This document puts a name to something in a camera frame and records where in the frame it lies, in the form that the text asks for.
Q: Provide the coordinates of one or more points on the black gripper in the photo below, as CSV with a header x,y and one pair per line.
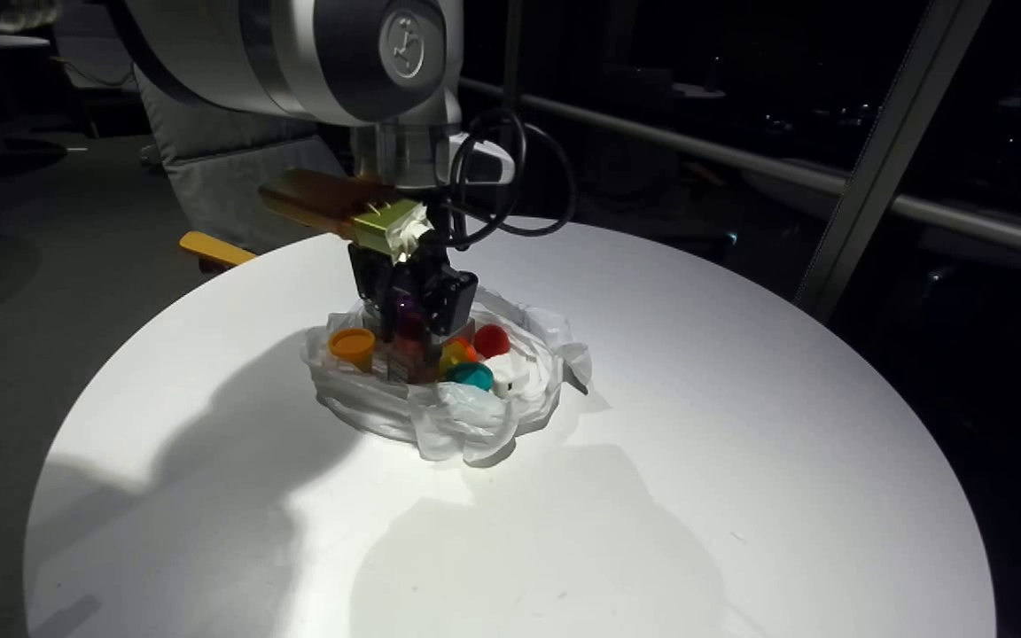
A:
x,y
399,277

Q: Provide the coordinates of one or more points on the yellow wooden piece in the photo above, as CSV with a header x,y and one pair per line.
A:
x,y
213,244

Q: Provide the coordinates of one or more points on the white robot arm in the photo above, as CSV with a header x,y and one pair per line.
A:
x,y
284,55

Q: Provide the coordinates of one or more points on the translucent white plastic bag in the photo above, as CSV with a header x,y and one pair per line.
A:
x,y
461,419

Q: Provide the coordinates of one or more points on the vertical metal post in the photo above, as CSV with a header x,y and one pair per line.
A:
x,y
887,152

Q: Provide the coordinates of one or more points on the grey upholstered chair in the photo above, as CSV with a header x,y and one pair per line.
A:
x,y
229,179

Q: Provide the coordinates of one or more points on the horizontal metal railing bar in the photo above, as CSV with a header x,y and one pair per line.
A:
x,y
772,164

